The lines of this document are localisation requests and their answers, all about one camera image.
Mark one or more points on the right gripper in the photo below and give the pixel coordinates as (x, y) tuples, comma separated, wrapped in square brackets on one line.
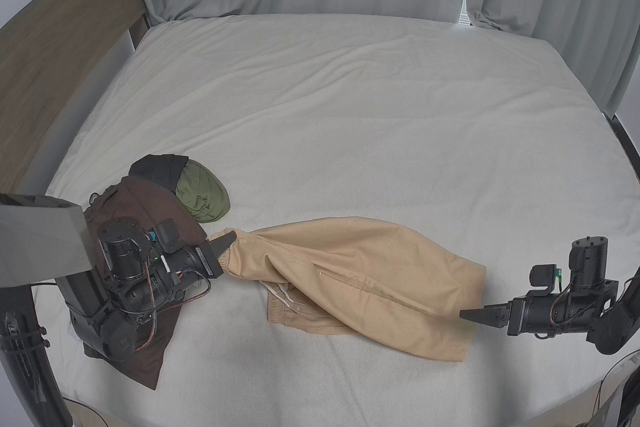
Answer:
[(537, 315)]

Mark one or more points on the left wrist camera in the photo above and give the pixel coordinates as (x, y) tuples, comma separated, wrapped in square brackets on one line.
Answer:
[(166, 235)]

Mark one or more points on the window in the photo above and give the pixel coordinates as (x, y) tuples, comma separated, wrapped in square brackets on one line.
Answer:
[(465, 17)]

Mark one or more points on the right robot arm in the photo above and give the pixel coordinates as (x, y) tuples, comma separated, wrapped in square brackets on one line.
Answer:
[(590, 260)]

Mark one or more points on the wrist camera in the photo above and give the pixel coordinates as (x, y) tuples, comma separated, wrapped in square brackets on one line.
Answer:
[(544, 277), (166, 235)]

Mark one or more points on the green garment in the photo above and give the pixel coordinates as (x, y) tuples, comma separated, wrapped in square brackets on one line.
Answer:
[(202, 192)]

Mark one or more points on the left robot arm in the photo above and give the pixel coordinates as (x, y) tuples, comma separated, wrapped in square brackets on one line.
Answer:
[(40, 240)]

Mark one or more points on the tan shorts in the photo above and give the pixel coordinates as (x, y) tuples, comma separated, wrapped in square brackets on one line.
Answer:
[(360, 275)]

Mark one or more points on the bed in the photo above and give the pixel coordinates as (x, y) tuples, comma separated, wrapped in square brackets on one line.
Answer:
[(400, 140)]

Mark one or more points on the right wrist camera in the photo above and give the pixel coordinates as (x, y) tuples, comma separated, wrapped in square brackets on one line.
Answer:
[(544, 277)]

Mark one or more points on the brown garment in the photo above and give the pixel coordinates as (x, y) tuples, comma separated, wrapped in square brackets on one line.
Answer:
[(140, 205)]

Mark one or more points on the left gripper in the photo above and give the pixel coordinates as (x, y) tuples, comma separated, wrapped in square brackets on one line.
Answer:
[(192, 262)]

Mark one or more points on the black garment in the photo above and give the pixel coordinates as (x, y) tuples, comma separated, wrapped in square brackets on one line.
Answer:
[(155, 172)]

